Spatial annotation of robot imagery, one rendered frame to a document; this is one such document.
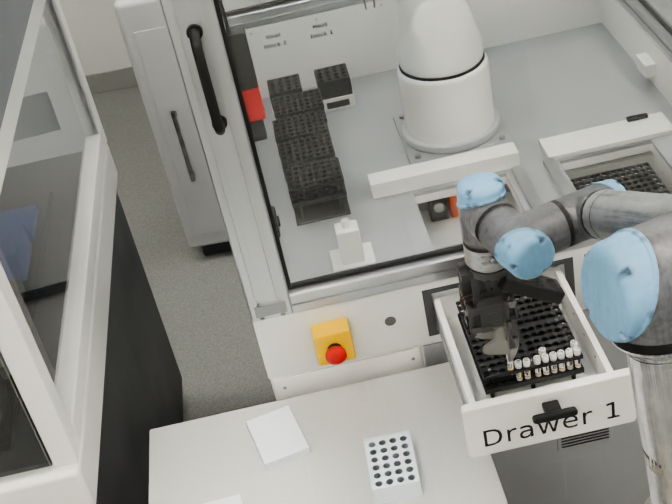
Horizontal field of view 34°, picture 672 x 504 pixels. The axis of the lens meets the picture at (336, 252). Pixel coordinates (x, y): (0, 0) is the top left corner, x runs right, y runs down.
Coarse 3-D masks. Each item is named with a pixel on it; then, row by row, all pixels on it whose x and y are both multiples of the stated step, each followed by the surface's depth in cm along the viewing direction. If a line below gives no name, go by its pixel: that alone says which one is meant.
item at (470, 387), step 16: (544, 272) 212; (560, 272) 211; (448, 304) 213; (560, 304) 213; (576, 304) 203; (448, 320) 215; (576, 320) 202; (448, 336) 202; (464, 336) 210; (576, 336) 204; (592, 336) 195; (448, 352) 202; (464, 352) 206; (592, 352) 195; (464, 368) 203; (592, 368) 197; (608, 368) 188; (464, 384) 191; (480, 384) 199; (544, 384) 196; (464, 400) 191; (480, 400) 195
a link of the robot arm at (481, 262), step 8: (464, 248) 175; (472, 256) 174; (480, 256) 173; (488, 256) 173; (472, 264) 175; (480, 264) 174; (488, 264) 174; (496, 264) 174; (480, 272) 176; (488, 272) 175
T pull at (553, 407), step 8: (552, 400) 182; (544, 408) 181; (552, 408) 180; (560, 408) 180; (568, 408) 179; (576, 408) 180; (536, 416) 179; (544, 416) 179; (552, 416) 179; (560, 416) 179; (568, 416) 179
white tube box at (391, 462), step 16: (400, 432) 198; (368, 448) 197; (384, 448) 196; (400, 448) 195; (368, 464) 193; (384, 464) 193; (400, 464) 193; (416, 464) 191; (384, 480) 190; (400, 480) 190; (416, 480) 188; (384, 496) 189; (400, 496) 190; (416, 496) 190
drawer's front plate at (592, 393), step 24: (576, 384) 181; (600, 384) 181; (624, 384) 182; (480, 408) 181; (504, 408) 182; (528, 408) 182; (600, 408) 184; (624, 408) 185; (480, 432) 184; (504, 432) 185; (528, 432) 185; (552, 432) 186; (576, 432) 187
